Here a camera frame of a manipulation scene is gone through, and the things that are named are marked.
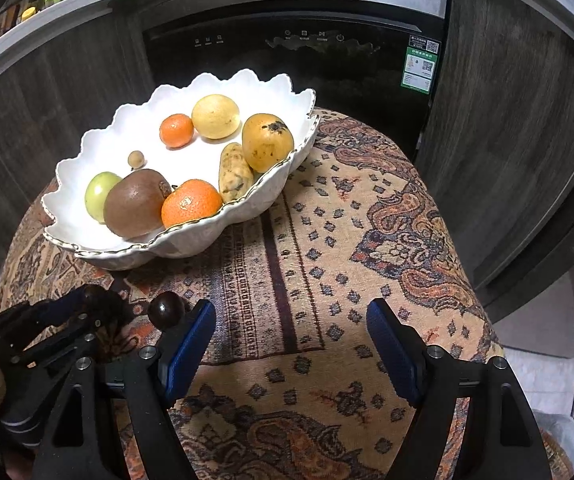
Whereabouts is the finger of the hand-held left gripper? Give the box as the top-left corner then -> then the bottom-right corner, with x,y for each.
0,286 -> 99,345
0,326 -> 100,371

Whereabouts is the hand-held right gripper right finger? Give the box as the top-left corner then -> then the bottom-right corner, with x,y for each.
366,297 -> 552,480

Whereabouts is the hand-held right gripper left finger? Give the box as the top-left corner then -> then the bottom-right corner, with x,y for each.
32,299 -> 217,480

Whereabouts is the dark brown round fruit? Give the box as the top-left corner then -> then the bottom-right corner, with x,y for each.
147,292 -> 186,328
83,286 -> 133,321

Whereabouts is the green apple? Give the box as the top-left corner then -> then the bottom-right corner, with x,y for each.
84,171 -> 124,224

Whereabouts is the small yellow banana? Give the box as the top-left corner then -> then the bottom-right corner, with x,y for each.
218,142 -> 255,204

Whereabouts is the white scalloped bowl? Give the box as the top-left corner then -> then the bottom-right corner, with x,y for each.
41,71 -> 321,272

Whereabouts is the orange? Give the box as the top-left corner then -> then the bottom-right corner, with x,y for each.
159,114 -> 195,149

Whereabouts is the yellow pear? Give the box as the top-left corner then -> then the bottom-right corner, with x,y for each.
241,113 -> 295,173

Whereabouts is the yellow lemon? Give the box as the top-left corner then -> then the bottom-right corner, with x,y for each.
191,95 -> 242,140

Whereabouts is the patterned paisley tablecloth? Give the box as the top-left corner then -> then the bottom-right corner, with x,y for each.
0,107 -> 574,480

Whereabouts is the brown kiwi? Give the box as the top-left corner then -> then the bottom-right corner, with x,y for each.
103,169 -> 173,239

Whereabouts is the small mandarin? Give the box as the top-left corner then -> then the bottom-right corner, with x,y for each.
161,179 -> 224,229

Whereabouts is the dark wood cabinet door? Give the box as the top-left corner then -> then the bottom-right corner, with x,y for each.
414,0 -> 574,286
0,15 -> 153,201

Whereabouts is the grey countertop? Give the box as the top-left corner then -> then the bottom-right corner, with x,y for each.
0,0 -> 574,106

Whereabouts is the green energy label sticker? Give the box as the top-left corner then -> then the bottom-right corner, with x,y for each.
401,35 -> 442,93

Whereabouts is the black built-in dishwasher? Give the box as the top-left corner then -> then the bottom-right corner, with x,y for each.
110,0 -> 452,161

